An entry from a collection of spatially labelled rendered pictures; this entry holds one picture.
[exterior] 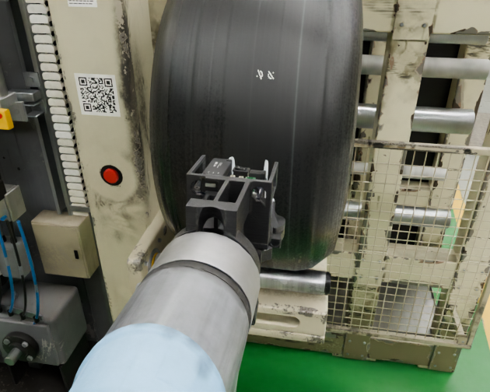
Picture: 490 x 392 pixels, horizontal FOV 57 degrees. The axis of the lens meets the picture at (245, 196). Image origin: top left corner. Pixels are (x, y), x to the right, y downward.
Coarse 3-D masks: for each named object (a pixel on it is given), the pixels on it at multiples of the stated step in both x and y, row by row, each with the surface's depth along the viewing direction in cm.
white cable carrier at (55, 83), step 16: (32, 0) 74; (32, 16) 76; (48, 16) 76; (48, 32) 76; (48, 48) 78; (48, 64) 79; (48, 80) 82; (48, 96) 83; (64, 96) 82; (64, 112) 84; (64, 128) 85; (64, 144) 87; (80, 176) 91; (80, 192) 92
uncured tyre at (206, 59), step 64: (192, 0) 61; (256, 0) 59; (320, 0) 58; (192, 64) 58; (256, 64) 57; (320, 64) 56; (192, 128) 59; (256, 128) 58; (320, 128) 57; (320, 192) 60; (320, 256) 73
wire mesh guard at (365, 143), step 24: (360, 144) 118; (384, 144) 117; (408, 144) 116; (432, 144) 116; (456, 168) 118; (432, 216) 126; (408, 240) 131; (360, 264) 138; (456, 264) 132; (480, 264) 131; (336, 288) 144; (360, 312) 148; (480, 312) 138; (384, 336) 150; (408, 336) 149
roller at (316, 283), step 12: (264, 276) 84; (276, 276) 84; (288, 276) 83; (300, 276) 83; (312, 276) 83; (324, 276) 83; (264, 288) 85; (276, 288) 84; (288, 288) 84; (300, 288) 83; (312, 288) 83; (324, 288) 83
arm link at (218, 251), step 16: (176, 240) 30; (192, 240) 29; (208, 240) 29; (224, 240) 30; (160, 256) 30; (176, 256) 28; (192, 256) 28; (208, 256) 28; (224, 256) 28; (240, 256) 30; (224, 272) 27; (240, 272) 28; (256, 272) 30; (240, 288) 27; (256, 288) 30
